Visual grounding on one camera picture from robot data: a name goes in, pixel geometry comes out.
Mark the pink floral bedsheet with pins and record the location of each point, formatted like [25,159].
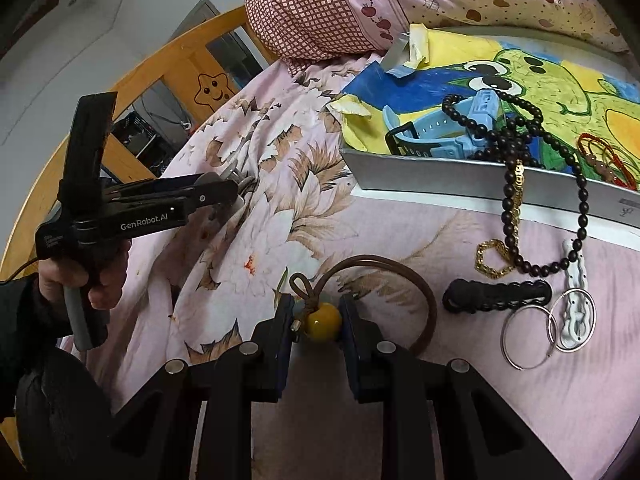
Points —
[310,200]

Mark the dark storage basket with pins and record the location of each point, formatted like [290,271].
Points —
[140,140]

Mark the grey box with frog drawing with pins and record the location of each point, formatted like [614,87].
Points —
[450,180]

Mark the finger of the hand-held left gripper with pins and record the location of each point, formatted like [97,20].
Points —
[215,196]
[192,181]

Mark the person's leg in dark jeans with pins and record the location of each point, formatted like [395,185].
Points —
[60,420]

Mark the frog drawing sheet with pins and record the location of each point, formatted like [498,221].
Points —
[550,85]

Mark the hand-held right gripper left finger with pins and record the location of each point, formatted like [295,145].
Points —
[283,340]

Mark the silver hoop earring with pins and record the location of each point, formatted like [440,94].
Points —
[594,317]
[503,338]

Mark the light blue wrist watch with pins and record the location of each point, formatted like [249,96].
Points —
[450,147]

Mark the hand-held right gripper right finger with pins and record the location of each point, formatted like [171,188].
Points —
[350,347]

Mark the wooden bed side rail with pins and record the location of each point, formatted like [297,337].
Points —
[185,60]

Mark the person's left hand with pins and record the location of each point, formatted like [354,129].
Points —
[107,275]

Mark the person's left forearm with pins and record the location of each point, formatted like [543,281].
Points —
[30,340]

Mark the white paper sheet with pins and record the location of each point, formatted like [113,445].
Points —
[450,202]

